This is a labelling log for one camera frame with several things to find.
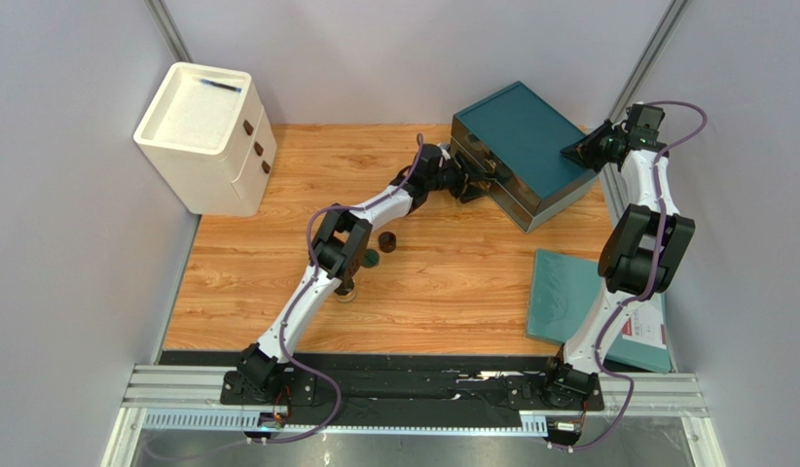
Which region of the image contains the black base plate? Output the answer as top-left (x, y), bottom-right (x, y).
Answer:
top-left (219, 370), bottom-right (605, 412)

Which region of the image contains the aluminium mounting rail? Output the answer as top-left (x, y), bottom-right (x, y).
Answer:
top-left (123, 366), bottom-right (709, 436)

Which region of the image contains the teal flat box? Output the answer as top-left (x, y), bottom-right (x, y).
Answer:
top-left (525, 249), bottom-right (673, 374)

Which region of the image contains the black pen on cabinet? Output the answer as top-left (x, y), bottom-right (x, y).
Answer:
top-left (200, 78), bottom-right (242, 93)

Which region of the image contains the white paper label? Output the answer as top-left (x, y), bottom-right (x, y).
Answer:
top-left (621, 304), bottom-right (667, 350)

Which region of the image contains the black-lid powder jar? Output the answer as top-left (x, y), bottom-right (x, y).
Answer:
top-left (334, 286), bottom-right (357, 304)

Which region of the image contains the teal drawer organizer box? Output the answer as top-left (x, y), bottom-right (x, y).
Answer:
top-left (450, 81), bottom-right (597, 234)

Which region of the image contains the dark brown small jar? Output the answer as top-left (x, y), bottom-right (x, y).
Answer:
top-left (378, 232), bottom-right (397, 253)

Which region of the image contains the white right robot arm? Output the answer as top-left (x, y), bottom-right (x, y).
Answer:
top-left (541, 101), bottom-right (696, 409)

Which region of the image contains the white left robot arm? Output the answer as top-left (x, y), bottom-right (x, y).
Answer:
top-left (220, 143), bottom-right (493, 405)

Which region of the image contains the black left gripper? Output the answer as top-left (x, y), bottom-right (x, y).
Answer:
top-left (427, 152), bottom-right (497, 205)

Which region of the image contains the white three-drawer cabinet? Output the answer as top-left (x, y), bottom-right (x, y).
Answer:
top-left (133, 62), bottom-right (277, 217)

